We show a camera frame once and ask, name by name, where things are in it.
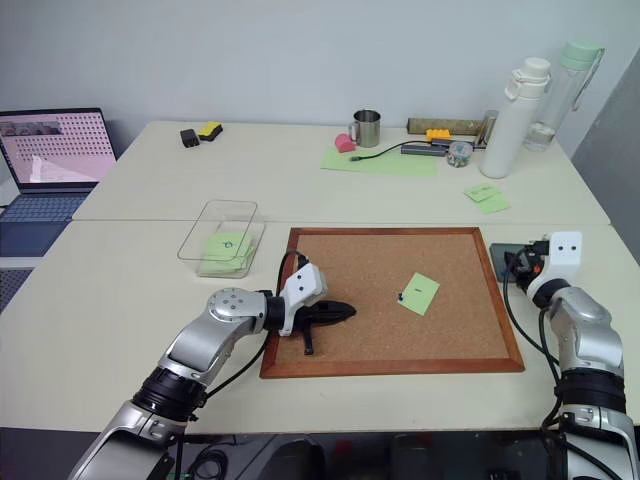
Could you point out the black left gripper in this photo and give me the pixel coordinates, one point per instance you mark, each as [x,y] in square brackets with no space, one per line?
[314,315]

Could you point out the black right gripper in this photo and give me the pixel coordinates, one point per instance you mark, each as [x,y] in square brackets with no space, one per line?
[534,257]

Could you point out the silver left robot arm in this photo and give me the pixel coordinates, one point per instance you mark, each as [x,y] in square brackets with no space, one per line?
[200,340]

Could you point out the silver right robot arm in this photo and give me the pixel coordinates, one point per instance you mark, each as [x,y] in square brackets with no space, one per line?
[585,340]

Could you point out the small dark tray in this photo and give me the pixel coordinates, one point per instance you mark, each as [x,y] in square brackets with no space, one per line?
[498,260]

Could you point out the plain green sticky note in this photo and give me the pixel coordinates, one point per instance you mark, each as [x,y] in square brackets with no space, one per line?
[495,204]

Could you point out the green sticky note with writing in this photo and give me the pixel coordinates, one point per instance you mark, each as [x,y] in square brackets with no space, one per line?
[482,192]

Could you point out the clear jar of pushpins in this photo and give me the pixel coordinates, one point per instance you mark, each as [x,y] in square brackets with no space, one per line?
[459,155]

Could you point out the clear plastic box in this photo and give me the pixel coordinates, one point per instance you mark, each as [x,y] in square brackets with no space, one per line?
[222,220]

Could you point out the wood framed cork board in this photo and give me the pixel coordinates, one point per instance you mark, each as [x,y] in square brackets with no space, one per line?
[370,320]

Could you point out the green notes stack with scribble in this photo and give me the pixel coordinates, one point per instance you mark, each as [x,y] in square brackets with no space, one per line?
[227,250]

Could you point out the white water bottle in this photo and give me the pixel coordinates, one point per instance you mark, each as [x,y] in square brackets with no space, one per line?
[507,130]

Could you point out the dark rounded shape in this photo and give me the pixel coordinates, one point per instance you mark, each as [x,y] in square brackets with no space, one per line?
[295,457]

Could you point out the grey usb hub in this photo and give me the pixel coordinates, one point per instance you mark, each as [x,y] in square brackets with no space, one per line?
[422,149]

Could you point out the yellow toy brick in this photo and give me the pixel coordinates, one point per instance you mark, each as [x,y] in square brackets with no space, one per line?
[438,135]

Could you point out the grey panel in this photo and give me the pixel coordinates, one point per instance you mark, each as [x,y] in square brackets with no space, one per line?
[612,150]

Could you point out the clear bottle with green lid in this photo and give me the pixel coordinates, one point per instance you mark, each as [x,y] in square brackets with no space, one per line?
[550,110]

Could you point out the large green paper sheet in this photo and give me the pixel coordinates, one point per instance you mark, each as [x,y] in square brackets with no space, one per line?
[390,166]

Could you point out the pink rounded block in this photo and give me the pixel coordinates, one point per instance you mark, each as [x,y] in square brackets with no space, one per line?
[345,144]

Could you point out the steel mug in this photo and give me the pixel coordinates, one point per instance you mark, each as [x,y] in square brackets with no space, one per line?
[369,130]

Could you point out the yellow and black eraser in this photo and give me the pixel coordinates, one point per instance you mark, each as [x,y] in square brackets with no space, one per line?
[211,131]

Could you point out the small black block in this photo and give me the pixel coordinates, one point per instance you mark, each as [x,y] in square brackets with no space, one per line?
[190,138]

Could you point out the dark perforated panel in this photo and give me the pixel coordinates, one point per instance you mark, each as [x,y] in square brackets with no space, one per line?
[12,290]

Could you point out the open laptop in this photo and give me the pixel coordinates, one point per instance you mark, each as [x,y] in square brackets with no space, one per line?
[55,150]

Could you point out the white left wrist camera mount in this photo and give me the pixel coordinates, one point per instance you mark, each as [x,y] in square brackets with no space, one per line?
[306,284]

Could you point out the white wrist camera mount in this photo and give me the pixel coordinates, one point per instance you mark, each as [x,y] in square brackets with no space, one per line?
[565,250]
[306,284]

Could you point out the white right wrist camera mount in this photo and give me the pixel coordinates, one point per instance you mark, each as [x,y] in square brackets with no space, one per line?
[565,250]

